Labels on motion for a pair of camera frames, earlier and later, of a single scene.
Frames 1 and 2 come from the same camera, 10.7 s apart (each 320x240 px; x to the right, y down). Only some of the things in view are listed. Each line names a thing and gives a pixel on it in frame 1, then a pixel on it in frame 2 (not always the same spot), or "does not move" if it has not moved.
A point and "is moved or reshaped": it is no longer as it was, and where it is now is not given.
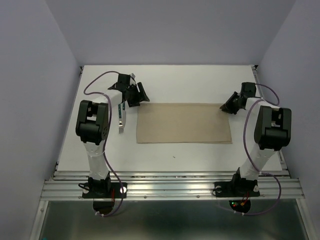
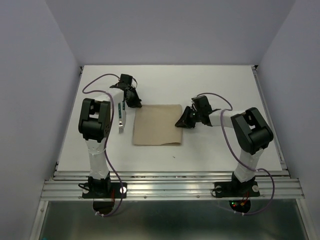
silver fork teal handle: x=120 y=125 does not move
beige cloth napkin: x=183 y=123 is moved or reshaped
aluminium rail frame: x=281 y=185 does not move
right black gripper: x=227 y=106 -> x=184 y=121
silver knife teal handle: x=124 y=114 does not move
